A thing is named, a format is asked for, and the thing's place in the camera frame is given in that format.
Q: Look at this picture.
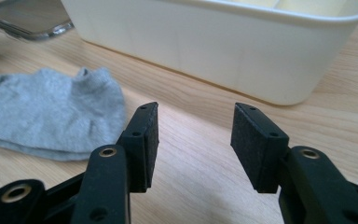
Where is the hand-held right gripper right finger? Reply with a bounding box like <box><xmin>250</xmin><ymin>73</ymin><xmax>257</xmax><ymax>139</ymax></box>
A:
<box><xmin>230</xmin><ymin>102</ymin><xmax>358</xmax><ymax>224</ymax></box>

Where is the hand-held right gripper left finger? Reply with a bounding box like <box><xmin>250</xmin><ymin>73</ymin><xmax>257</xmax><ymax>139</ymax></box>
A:
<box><xmin>71</xmin><ymin>102</ymin><xmax>160</xmax><ymax>224</ymax></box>

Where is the grey sock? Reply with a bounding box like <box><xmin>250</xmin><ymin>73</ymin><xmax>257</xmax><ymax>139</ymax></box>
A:
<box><xmin>0</xmin><ymin>66</ymin><xmax>127</xmax><ymax>162</ymax></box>

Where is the white compartment storage box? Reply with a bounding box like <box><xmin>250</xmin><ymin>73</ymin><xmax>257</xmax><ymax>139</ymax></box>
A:
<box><xmin>60</xmin><ymin>0</ymin><xmax>358</xmax><ymax>106</ymax></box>

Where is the clear plastic lid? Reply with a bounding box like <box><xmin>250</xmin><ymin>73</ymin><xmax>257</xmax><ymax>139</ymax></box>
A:
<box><xmin>0</xmin><ymin>0</ymin><xmax>75</xmax><ymax>41</ymax></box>

